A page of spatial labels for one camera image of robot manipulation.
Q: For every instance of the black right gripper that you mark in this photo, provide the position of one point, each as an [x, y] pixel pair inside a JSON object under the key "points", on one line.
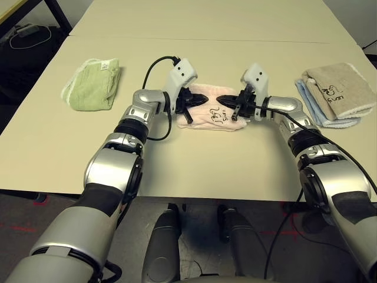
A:
{"points": [[244, 104]]}

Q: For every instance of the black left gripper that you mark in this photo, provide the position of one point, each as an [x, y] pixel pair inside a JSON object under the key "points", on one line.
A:
{"points": [[184, 103]]}

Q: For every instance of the pink towel with white trim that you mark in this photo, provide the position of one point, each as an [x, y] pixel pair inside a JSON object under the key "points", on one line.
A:
{"points": [[212, 118]]}

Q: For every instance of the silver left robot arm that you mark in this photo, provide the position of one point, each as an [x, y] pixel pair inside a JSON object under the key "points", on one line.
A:
{"points": [[117, 147]]}

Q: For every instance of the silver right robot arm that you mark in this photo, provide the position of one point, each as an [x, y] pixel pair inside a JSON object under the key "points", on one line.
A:
{"points": [[318, 141]]}

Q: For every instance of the light blue folded towel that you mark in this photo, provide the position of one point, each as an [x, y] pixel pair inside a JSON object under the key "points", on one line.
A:
{"points": [[312, 109]]}

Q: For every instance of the green folded towel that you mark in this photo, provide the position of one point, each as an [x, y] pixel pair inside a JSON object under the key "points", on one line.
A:
{"points": [[91, 88]]}

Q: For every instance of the beige folded towel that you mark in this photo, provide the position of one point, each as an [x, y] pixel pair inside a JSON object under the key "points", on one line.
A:
{"points": [[338, 88]]}

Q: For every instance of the grey right robot leg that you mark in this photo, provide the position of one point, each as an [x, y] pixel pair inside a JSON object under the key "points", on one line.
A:
{"points": [[244, 244]]}

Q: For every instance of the grey robot leg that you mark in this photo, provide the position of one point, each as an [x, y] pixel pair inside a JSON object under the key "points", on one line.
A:
{"points": [[162, 244], [244, 244]]}

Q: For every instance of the bystander shoe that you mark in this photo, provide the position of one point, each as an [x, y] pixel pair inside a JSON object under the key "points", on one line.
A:
{"points": [[313, 222]]}

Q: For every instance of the grey left robot leg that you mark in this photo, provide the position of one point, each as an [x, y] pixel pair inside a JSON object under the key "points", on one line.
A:
{"points": [[162, 244]]}

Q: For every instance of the black bag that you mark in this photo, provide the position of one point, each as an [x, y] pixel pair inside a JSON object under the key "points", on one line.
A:
{"points": [[23, 67]]}

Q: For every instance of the grey robot torso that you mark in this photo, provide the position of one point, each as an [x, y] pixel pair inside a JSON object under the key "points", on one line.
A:
{"points": [[226, 280]]}

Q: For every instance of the grey power adapter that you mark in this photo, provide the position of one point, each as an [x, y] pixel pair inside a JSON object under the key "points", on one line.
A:
{"points": [[26, 29]]}

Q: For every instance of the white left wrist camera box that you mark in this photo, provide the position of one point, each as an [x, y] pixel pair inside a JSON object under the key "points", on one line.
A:
{"points": [[179, 76]]}

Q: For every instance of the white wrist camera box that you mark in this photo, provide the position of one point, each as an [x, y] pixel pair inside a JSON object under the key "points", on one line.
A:
{"points": [[179, 76], [256, 82]]}

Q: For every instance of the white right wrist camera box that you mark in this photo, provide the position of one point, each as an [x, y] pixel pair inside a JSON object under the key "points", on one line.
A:
{"points": [[256, 82]]}

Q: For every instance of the wooden side table black frame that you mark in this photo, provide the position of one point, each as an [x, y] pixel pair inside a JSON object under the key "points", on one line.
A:
{"points": [[59, 14]]}

